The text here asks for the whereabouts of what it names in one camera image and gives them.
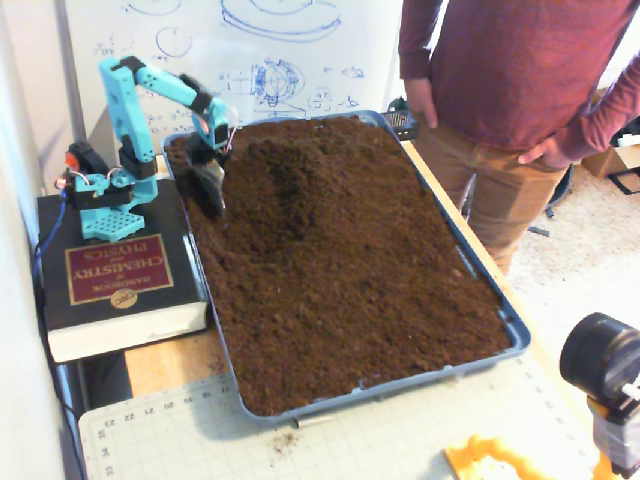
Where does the person right hand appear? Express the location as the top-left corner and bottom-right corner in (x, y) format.
(403, 76), (440, 130)

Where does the person left hand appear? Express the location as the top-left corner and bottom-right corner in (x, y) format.
(517, 135), (574, 172)

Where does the black chemistry physics handbook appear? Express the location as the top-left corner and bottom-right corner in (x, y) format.
(34, 177), (210, 364)

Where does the grey gridded cutting mat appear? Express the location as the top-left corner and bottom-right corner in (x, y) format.
(77, 349), (604, 480)

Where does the person left forearm maroon sleeve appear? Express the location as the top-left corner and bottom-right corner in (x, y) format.
(549, 49), (640, 169)

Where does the small grey stick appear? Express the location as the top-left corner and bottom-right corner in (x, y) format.
(293, 416), (337, 430)

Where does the brown cardboard box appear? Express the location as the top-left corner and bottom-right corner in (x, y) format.
(579, 142), (640, 181)

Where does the person right forearm maroon sleeve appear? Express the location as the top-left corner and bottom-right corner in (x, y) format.
(398, 9), (434, 84)

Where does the person in maroon sweater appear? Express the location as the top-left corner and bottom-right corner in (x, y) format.
(397, 0), (640, 276)

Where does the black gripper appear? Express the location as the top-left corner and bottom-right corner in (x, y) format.
(187, 133), (234, 219)

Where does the blue plastic tray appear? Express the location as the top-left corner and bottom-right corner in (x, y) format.
(159, 108), (532, 428)

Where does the grey yellow camera stand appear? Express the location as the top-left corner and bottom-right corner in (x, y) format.
(587, 392), (640, 480)

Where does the yellow plastic part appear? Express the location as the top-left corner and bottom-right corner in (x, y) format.
(444, 435), (557, 480)

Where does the teal five-joint robot arm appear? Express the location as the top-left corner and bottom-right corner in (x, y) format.
(55, 55), (241, 241)

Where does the black round camera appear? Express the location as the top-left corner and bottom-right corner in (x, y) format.
(559, 312), (640, 406)

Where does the brown soil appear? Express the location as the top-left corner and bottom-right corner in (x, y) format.
(164, 114), (514, 418)

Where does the black cable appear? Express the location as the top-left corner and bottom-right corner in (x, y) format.
(31, 239), (87, 480)

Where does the blue cable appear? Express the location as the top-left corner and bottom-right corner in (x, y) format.
(30, 193), (69, 291)

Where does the whiteboard with blue drawings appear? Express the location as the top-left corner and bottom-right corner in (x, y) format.
(57, 0), (407, 151)

